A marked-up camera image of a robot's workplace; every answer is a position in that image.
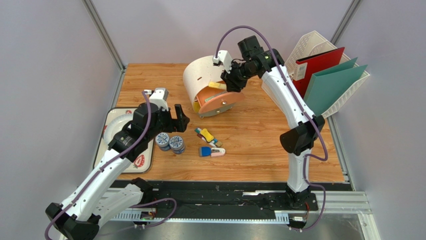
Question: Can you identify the blue patterned tape roll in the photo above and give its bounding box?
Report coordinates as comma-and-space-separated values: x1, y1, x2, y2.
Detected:
169, 135, 186, 155
155, 132, 171, 151

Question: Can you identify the yellow bone-shaped eraser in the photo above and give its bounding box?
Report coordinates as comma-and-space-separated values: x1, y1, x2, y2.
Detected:
200, 128, 215, 141

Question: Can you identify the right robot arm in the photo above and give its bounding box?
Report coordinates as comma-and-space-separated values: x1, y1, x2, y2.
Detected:
212, 35, 325, 209

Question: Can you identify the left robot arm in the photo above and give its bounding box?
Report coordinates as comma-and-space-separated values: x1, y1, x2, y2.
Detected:
44, 101, 190, 240

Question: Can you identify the white paper plate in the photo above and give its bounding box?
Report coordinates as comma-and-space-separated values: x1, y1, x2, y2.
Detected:
103, 113, 133, 146

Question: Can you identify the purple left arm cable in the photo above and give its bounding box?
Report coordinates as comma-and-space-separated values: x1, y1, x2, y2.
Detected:
43, 90, 177, 240

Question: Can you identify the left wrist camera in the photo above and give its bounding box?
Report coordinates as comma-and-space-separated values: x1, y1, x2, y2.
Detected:
143, 87, 170, 111

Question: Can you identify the white plastic file rack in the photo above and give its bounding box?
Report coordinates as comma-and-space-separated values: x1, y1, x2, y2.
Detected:
285, 31, 370, 118

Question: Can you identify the white brown marker pen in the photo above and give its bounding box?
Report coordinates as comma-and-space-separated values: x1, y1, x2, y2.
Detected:
197, 133, 217, 148

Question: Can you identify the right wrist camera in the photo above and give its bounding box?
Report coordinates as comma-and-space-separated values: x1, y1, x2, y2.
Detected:
212, 50, 233, 74

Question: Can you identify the red file folder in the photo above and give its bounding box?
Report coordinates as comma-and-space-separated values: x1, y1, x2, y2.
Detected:
292, 47, 345, 98

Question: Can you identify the teal file folder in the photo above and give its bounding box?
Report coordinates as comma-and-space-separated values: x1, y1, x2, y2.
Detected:
303, 58, 368, 119

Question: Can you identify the strawberry pattern tray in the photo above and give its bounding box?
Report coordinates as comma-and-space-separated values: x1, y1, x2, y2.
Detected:
93, 107, 154, 174

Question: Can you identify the blue grey lint roller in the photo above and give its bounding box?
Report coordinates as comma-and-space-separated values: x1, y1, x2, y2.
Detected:
198, 146, 212, 157

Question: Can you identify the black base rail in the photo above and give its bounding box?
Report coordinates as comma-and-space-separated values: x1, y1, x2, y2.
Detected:
141, 181, 332, 221

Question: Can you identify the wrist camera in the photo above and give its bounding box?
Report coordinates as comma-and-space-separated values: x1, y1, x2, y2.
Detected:
212, 50, 233, 74
143, 87, 170, 111

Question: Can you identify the round drawer storage box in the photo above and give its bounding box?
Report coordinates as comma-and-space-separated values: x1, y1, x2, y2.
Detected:
182, 55, 245, 118

